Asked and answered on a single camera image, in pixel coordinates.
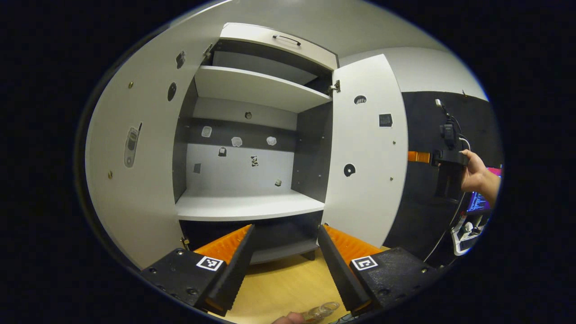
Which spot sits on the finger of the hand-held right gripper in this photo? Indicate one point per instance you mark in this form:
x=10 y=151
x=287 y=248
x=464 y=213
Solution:
x=418 y=156

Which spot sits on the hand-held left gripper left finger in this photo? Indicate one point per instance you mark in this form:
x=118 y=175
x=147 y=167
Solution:
x=231 y=279

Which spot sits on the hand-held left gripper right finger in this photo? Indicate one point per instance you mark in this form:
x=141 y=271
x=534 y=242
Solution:
x=342 y=279

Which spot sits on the clear glass bottle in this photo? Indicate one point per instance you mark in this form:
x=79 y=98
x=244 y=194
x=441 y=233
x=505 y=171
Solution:
x=321 y=310

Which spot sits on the white cabinet door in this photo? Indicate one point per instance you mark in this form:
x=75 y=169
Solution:
x=364 y=198
x=144 y=202

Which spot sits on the white cabinet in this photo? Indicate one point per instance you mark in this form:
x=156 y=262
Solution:
x=234 y=166

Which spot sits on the white cabinet shelf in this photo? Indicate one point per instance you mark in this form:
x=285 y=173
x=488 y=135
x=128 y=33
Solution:
x=247 y=204
x=252 y=87

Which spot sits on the white cabinet drawer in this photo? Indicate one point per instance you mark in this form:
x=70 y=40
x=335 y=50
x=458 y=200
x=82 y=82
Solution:
x=252 y=38

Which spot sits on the computer monitor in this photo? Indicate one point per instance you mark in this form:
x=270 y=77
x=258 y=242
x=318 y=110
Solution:
x=477 y=202

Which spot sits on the black backdrop cloth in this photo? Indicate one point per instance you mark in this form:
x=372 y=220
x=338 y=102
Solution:
x=423 y=216

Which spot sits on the white device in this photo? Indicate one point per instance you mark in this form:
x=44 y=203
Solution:
x=463 y=240

